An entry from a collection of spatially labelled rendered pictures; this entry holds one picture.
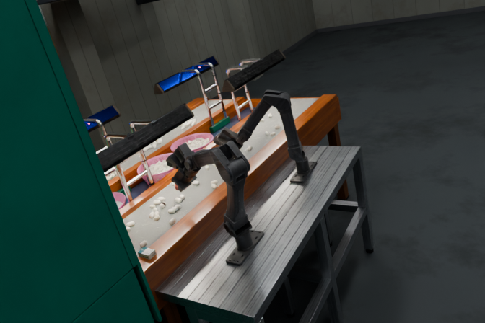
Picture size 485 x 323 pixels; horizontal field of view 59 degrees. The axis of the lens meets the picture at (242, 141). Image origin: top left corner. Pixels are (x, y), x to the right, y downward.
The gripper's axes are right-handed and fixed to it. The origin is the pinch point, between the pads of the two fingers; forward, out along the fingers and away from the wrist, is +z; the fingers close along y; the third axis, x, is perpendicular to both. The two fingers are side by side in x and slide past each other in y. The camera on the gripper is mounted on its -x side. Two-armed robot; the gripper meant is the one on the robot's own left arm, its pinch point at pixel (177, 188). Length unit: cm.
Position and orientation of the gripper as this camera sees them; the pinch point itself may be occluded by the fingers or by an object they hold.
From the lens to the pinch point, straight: 188.7
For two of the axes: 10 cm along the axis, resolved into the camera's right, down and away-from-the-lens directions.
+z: -4.7, 5.5, 6.9
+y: -5.4, 4.3, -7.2
